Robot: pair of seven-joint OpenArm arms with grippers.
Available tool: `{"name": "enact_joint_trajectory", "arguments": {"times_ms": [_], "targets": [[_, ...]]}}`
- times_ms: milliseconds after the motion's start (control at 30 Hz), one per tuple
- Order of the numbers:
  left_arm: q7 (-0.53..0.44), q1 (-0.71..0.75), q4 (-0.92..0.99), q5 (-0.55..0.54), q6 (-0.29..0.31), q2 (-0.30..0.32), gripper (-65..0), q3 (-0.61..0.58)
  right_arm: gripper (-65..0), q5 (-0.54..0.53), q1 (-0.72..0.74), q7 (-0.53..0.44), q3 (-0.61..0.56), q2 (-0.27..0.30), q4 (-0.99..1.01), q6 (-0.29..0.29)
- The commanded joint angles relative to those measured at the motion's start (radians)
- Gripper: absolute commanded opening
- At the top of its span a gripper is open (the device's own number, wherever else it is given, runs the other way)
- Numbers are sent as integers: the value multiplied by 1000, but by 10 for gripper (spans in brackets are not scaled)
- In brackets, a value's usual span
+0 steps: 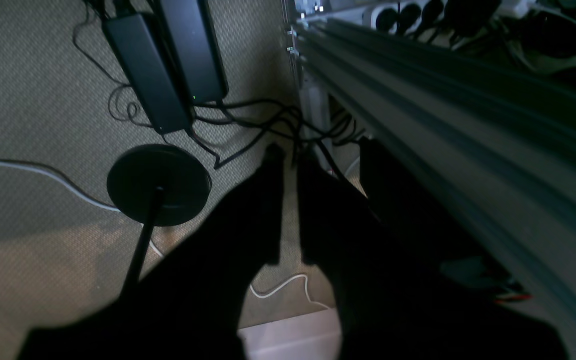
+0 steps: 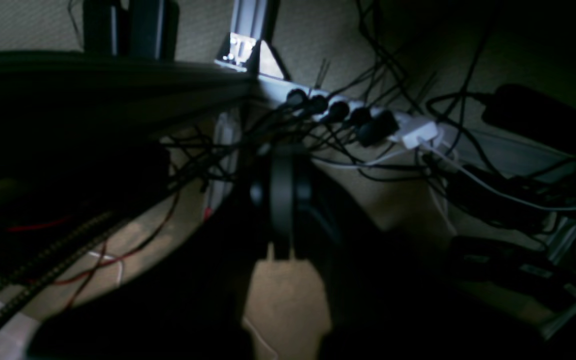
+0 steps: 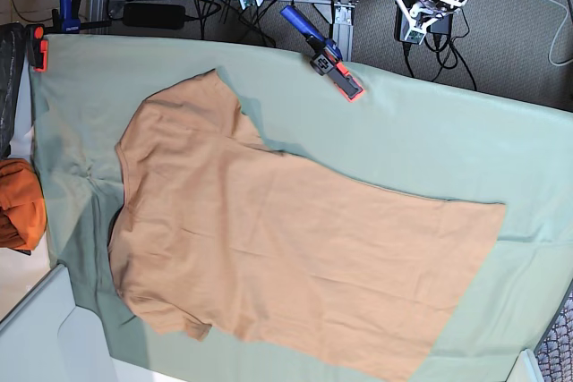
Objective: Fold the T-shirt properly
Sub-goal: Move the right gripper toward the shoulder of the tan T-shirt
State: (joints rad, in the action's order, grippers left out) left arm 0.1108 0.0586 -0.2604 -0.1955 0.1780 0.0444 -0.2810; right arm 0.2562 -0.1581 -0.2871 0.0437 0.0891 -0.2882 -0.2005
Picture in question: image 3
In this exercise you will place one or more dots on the tan T-shirt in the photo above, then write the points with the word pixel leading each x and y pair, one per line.
pixel 219 231

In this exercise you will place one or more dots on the blue orange clamp centre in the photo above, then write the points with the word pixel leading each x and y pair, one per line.
pixel 327 59

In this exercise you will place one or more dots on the light green table cloth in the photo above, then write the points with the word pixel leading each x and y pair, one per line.
pixel 407 135

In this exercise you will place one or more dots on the black power brick left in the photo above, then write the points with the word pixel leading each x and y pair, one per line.
pixel 154 16

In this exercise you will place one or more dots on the blue clamp at corner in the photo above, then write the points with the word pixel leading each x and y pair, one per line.
pixel 65 20

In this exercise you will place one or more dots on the orange folded cloth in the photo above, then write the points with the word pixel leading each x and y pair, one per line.
pixel 23 209

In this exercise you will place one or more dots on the white plastic bin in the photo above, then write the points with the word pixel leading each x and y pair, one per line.
pixel 47 337

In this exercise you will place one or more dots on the aluminium frame post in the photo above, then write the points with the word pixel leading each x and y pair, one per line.
pixel 341 18

